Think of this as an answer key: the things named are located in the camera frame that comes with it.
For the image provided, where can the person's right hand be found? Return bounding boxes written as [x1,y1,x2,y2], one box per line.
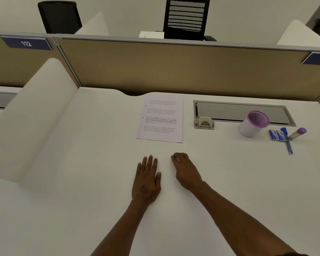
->
[171,153,203,191]

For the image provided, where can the blue pen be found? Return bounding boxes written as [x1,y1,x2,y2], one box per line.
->
[280,127,294,155]

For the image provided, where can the purple capped glue stick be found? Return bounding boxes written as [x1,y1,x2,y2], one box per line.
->
[288,127,307,140]

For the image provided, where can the black striped mesh office chair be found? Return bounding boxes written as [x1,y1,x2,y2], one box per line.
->
[163,0,217,42]

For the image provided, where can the person's left hand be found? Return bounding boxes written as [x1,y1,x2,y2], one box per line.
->
[131,155,162,204]

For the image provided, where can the beige hole punch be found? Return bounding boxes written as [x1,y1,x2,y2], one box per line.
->
[194,116,215,130]

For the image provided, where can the wide beige partition panel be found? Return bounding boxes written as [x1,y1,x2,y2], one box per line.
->
[53,36,320,102]

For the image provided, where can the person's left forearm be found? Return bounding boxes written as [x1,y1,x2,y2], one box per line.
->
[90,198,150,256]

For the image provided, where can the printed white paper sheets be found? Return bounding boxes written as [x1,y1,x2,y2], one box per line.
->
[136,95,184,144]

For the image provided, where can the white cup with purple rim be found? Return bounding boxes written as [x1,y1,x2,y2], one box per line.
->
[238,111,270,138]

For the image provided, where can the grey desk cable tray lid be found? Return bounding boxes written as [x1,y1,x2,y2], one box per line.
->
[193,100,297,127]
[0,91,18,109]

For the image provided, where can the person's right forearm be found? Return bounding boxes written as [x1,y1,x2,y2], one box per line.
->
[188,181,299,256]

